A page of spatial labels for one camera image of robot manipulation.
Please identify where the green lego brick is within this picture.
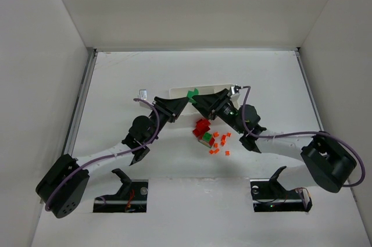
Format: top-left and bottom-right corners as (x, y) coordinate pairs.
(187, 88), (199, 103)

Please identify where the green red lego block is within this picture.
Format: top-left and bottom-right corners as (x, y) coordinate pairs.
(198, 132), (215, 148)

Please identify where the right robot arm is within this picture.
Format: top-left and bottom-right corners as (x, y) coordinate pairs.
(191, 85), (363, 193)

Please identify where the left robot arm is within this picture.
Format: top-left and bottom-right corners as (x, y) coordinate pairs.
(35, 97), (189, 219)

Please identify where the white three-compartment container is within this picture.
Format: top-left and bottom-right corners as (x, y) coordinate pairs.
(169, 83), (234, 116)

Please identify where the red lego brick pile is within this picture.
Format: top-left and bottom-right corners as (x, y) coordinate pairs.
(192, 119), (210, 138)

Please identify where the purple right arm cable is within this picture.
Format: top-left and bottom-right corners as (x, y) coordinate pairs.
(238, 85), (366, 187)

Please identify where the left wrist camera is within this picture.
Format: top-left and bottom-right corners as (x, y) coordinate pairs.
(138, 89), (148, 101)

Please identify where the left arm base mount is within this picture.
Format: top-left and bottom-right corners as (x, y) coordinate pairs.
(92, 169), (149, 213)

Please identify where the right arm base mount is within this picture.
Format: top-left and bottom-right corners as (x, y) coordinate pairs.
(250, 166), (313, 213)

